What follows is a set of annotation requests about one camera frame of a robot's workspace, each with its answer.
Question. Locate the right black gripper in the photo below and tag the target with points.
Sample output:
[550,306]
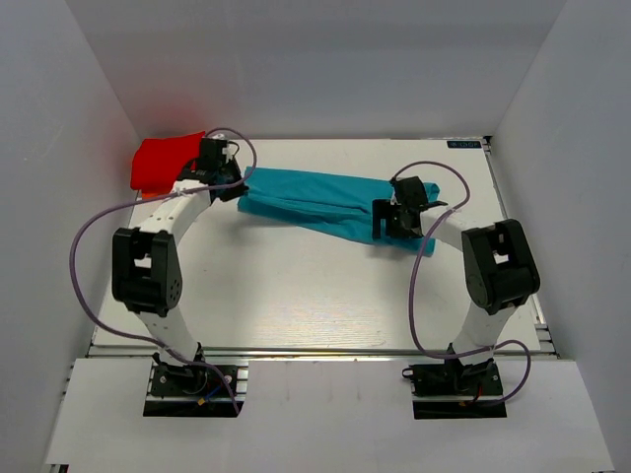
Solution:
[383,210]

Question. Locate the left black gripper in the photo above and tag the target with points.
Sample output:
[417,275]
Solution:
[235,192]

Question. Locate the teal t-shirt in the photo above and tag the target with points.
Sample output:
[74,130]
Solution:
[333,204]

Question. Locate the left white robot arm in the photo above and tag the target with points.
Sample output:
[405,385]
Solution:
[146,274]

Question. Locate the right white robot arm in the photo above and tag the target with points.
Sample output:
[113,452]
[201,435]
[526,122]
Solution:
[499,270]

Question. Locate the red folded t-shirt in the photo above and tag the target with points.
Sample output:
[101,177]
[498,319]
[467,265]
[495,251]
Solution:
[158,161]

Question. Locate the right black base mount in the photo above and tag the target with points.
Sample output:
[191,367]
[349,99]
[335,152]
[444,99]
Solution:
[450,392]

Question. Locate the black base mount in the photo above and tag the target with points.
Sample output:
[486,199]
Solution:
[196,393]
[450,392]

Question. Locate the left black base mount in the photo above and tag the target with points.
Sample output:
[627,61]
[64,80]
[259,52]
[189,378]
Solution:
[196,393]

